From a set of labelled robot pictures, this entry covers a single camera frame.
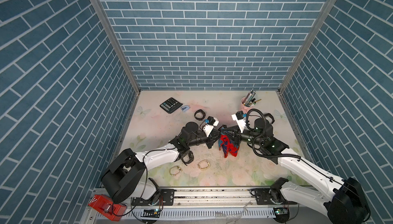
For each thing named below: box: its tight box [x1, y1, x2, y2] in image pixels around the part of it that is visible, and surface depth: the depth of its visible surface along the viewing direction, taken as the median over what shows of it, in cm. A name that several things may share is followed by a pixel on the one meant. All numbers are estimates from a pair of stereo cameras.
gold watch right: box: [197, 159, 211, 171], surface depth 86 cm
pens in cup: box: [243, 88, 262, 107], surface depth 101 cm
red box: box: [88, 193, 127, 222], surface depth 67 cm
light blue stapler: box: [180, 105, 191, 113], surface depth 110 cm
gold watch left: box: [168, 165, 183, 177], surface depth 84 cm
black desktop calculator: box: [159, 97, 184, 115], surface depth 110 cm
